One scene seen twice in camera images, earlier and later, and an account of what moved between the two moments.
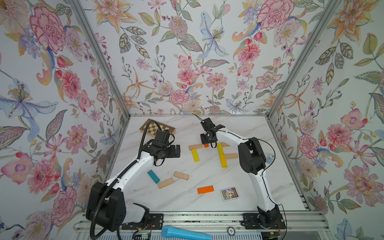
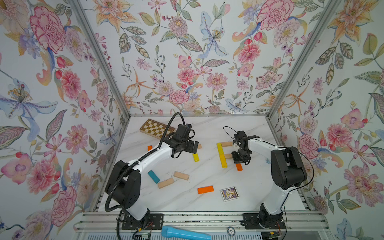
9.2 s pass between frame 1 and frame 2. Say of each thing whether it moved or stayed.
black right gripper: moved
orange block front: stayed
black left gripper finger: moved
